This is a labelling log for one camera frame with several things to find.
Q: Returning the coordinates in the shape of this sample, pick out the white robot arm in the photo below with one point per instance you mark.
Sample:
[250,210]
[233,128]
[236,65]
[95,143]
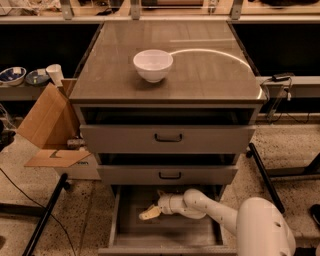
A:
[258,225]

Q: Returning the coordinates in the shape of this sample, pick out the grey middle drawer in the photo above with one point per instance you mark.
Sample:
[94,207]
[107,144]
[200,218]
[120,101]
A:
[166,169]

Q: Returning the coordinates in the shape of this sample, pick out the brown cardboard box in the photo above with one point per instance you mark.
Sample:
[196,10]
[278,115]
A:
[49,125]

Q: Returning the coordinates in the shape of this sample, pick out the black power adapter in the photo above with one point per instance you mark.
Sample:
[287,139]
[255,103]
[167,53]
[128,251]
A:
[282,77]

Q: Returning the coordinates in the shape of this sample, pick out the grey drawer cabinet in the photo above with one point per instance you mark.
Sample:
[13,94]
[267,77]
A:
[209,71]

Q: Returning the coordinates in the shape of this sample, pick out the black right stand leg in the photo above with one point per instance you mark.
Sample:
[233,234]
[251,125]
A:
[253,153]

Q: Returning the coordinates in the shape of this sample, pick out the grey top drawer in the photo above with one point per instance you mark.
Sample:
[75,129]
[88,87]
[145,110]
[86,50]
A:
[167,130]

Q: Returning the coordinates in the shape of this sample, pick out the black left stand leg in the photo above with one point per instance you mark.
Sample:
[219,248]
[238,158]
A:
[46,213]

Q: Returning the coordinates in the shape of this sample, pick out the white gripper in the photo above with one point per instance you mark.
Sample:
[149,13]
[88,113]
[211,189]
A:
[165,201]

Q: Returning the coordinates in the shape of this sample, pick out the grey drawer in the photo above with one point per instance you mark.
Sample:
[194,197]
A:
[167,130]
[165,235]
[166,169]

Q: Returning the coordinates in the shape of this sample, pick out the grey bottom drawer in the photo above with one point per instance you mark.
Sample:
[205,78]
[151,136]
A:
[165,235]

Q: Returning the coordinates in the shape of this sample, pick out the white ceramic bowl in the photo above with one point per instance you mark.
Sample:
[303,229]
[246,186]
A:
[153,65]

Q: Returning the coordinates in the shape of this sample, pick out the black stand leg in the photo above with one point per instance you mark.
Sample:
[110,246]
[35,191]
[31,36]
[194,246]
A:
[46,213]
[253,153]

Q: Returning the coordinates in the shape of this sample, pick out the blue patterned bowl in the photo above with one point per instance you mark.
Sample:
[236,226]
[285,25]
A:
[13,76]

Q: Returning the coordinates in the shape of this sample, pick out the white paper cup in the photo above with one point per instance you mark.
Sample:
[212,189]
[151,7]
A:
[55,73]

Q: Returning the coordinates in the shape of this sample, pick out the white box under cardboard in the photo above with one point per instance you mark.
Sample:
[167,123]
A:
[85,169]

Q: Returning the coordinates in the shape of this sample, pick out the blue patterned plate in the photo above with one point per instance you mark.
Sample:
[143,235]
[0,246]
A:
[37,78]

